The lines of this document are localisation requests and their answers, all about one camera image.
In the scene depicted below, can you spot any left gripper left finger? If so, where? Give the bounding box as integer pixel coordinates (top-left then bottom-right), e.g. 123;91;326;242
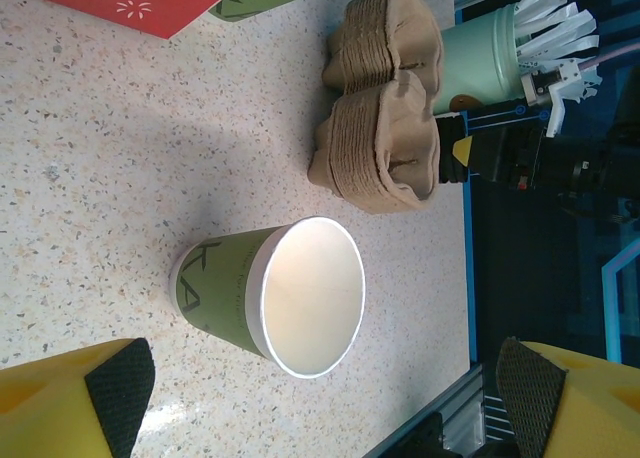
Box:
0;337;155;458

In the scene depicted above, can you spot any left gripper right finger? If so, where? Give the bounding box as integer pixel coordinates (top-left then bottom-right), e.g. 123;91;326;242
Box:
495;336;640;458

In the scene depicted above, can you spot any stack of pulp cup carriers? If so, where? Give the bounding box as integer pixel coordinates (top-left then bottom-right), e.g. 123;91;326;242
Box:
307;0;446;215

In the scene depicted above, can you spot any green paper coffee cup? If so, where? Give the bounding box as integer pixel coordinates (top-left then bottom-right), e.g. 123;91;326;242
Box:
169;216;366;379

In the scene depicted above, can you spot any red white paper gift bag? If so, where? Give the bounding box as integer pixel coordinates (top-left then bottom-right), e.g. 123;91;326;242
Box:
29;0;249;40

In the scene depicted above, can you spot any mint green straw holder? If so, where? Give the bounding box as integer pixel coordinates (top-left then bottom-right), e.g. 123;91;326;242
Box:
439;5;526;115

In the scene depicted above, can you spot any blue table rim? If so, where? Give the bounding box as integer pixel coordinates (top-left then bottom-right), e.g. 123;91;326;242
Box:
460;110;484;374

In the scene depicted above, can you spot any stack of green paper cups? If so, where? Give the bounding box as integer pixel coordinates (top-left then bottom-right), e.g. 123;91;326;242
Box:
207;0;351;24

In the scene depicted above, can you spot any aluminium front rail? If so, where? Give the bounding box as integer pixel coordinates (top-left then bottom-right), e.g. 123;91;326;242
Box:
429;361;507;449

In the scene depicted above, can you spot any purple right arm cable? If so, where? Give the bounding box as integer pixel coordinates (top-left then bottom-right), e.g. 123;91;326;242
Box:
577;41;640;74

